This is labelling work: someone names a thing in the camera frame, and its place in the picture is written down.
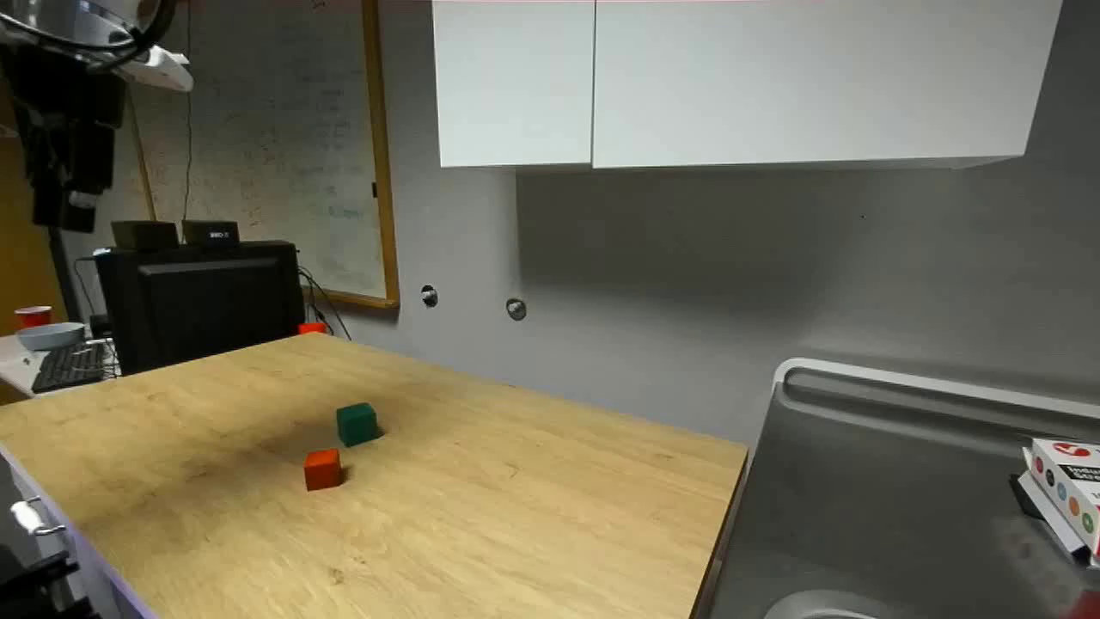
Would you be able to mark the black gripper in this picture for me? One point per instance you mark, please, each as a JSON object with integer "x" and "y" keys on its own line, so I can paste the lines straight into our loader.
{"x": 68, "y": 123}

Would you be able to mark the orange block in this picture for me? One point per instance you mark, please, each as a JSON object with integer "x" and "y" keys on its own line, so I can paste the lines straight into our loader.
{"x": 326, "y": 470}

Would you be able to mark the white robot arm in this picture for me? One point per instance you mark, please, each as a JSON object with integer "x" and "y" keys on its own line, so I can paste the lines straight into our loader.
{"x": 69, "y": 23}

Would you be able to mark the green block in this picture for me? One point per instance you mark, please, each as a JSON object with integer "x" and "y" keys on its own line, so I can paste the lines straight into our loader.
{"x": 360, "y": 424}

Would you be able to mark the black monitor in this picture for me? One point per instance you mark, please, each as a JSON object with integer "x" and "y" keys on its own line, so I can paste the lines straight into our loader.
{"x": 210, "y": 232}
{"x": 144, "y": 235}

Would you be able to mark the red cup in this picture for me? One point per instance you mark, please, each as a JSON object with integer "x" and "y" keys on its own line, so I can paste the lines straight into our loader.
{"x": 31, "y": 319}

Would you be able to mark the white bowl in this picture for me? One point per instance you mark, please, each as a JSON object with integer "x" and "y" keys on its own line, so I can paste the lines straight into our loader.
{"x": 53, "y": 335}

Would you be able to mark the black equipment case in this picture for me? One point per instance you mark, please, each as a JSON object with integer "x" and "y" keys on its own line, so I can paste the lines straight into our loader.
{"x": 207, "y": 304}

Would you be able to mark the wood framed whiteboard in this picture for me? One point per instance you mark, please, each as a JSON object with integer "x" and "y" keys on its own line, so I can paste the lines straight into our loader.
{"x": 298, "y": 139}

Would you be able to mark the black keyboard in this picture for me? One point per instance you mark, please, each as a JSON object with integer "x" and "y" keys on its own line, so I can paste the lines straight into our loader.
{"x": 69, "y": 366}

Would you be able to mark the metal table clamp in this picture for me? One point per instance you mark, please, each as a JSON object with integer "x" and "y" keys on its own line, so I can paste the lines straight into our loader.
{"x": 29, "y": 550}

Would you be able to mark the stainless steel sink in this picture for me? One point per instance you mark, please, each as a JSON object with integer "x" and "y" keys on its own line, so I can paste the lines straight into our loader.
{"x": 906, "y": 504}

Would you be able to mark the white box with coloured dots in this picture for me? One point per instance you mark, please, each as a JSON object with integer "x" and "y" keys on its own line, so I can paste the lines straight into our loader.
{"x": 1066, "y": 487}

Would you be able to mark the round metal wall fitting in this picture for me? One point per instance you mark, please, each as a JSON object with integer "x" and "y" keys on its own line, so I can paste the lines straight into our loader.
{"x": 427, "y": 297}
{"x": 517, "y": 308}

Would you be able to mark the white wall cabinet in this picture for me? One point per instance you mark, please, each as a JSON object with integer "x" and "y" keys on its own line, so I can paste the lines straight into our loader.
{"x": 744, "y": 79}

